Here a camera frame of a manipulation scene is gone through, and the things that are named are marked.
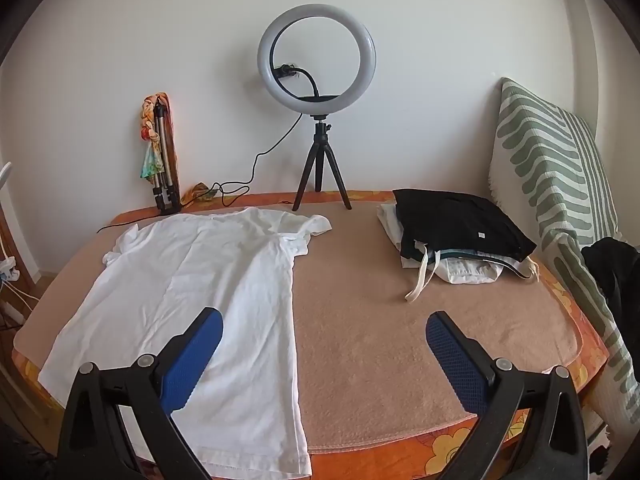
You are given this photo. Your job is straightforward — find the green striped pillow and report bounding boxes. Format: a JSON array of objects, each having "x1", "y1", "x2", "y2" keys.
[{"x1": 487, "y1": 77, "x2": 640, "y2": 413}]

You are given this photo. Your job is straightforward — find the white folded pants with drawstrings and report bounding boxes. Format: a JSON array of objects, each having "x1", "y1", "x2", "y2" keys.
[{"x1": 400, "y1": 247, "x2": 540, "y2": 304}]

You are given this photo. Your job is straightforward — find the colourful floral cloth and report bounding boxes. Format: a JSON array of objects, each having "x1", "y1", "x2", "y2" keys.
[{"x1": 139, "y1": 92, "x2": 171, "y2": 181}]

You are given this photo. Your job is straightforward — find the black mini tripod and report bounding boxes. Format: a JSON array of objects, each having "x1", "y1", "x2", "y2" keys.
[{"x1": 291, "y1": 115, "x2": 353, "y2": 212}]

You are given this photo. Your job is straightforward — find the black power cable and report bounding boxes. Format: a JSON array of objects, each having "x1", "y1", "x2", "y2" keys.
[{"x1": 96, "y1": 111, "x2": 304, "y2": 235}]

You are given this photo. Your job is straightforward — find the folded silver tripod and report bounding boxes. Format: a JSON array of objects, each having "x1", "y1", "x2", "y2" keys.
[{"x1": 150, "y1": 101, "x2": 182, "y2": 216}]

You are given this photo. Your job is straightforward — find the white ring light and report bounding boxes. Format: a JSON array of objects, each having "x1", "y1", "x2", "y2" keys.
[{"x1": 257, "y1": 3, "x2": 377, "y2": 117}]

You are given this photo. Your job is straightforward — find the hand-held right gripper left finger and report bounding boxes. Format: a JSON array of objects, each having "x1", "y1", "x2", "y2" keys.
[{"x1": 56, "y1": 306, "x2": 224, "y2": 480}]

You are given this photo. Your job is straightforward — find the white cable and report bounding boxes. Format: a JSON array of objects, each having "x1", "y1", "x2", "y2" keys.
[{"x1": 0, "y1": 280, "x2": 38, "y2": 321}]

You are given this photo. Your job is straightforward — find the cream folded garment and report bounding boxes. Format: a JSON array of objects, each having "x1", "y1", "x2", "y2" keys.
[{"x1": 376, "y1": 202, "x2": 406, "y2": 251}]

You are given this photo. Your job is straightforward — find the black folded garment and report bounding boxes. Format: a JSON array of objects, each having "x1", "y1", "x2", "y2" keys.
[{"x1": 392, "y1": 188, "x2": 537, "y2": 263}]

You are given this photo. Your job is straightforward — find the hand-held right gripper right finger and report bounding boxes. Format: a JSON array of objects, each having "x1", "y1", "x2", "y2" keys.
[{"x1": 425, "y1": 310, "x2": 593, "y2": 480}]

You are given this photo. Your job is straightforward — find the white t-shirt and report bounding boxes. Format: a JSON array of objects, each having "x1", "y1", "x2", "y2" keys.
[{"x1": 37, "y1": 207, "x2": 333, "y2": 478}]

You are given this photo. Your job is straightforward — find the black cloth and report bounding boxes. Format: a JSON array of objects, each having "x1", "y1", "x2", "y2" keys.
[{"x1": 581, "y1": 236, "x2": 640, "y2": 341}]

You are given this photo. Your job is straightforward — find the orange floral bed sheet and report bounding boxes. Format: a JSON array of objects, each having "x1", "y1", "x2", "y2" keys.
[{"x1": 11, "y1": 190, "x2": 611, "y2": 480}]

